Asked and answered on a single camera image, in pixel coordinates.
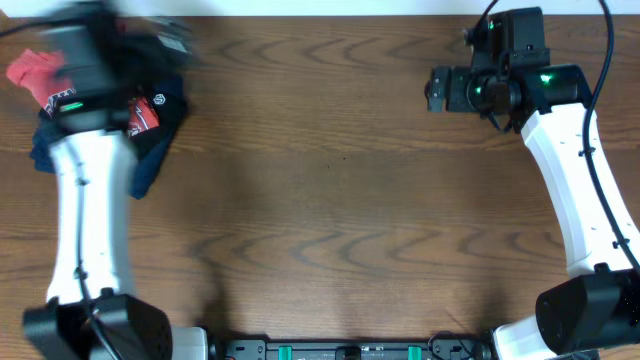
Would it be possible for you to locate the red t-shirt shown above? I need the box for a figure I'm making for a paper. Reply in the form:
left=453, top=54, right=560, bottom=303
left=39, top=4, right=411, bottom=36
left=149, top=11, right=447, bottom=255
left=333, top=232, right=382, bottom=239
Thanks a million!
left=6, top=49, right=160, bottom=136

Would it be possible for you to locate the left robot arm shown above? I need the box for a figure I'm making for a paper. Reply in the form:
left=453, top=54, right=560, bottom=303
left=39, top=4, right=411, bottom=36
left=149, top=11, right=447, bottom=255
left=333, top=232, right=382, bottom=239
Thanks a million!
left=23, top=1, right=209, bottom=359

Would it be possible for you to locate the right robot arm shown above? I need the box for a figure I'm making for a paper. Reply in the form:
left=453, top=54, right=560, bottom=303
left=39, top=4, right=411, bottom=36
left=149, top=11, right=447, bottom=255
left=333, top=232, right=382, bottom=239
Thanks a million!
left=425, top=65, right=639, bottom=359

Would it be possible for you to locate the navy blue folded shirt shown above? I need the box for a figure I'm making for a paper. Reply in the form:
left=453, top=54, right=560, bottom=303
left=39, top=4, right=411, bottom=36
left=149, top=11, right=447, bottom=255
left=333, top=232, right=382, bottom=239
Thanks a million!
left=44, top=74, right=183, bottom=199

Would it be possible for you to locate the black folded shirt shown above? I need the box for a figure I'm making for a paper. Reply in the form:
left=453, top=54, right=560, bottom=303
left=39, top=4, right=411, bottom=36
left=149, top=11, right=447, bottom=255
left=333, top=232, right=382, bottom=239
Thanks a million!
left=38, top=74, right=189, bottom=163

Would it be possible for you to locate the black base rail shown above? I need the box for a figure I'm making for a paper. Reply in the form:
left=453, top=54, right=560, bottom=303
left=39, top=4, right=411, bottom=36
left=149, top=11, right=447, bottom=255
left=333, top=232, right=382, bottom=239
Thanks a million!
left=209, top=336, right=493, bottom=360

